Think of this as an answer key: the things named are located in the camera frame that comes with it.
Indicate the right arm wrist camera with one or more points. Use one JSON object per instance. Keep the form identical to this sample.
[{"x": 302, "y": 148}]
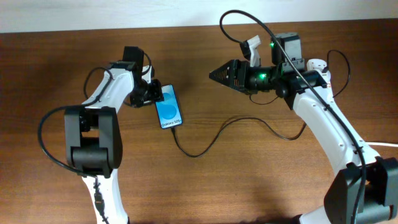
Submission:
[{"x": 250, "y": 51}]

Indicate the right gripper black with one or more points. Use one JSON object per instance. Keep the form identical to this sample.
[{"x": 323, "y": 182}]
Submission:
[{"x": 239, "y": 68}]

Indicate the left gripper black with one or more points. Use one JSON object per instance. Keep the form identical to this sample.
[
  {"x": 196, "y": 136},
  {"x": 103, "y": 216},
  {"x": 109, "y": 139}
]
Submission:
[{"x": 155, "y": 96}]

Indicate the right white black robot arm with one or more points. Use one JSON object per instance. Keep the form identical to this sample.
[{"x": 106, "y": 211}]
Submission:
[{"x": 364, "y": 189}]

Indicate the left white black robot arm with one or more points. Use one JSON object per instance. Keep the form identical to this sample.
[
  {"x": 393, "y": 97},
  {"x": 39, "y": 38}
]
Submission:
[{"x": 94, "y": 144}]

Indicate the white power strip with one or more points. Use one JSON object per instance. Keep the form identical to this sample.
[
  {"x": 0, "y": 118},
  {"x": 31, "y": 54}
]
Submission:
[{"x": 320, "y": 66}]

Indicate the blue Samsung Galaxy smartphone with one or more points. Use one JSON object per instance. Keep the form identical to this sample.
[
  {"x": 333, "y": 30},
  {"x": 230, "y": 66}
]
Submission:
[{"x": 168, "y": 110}]

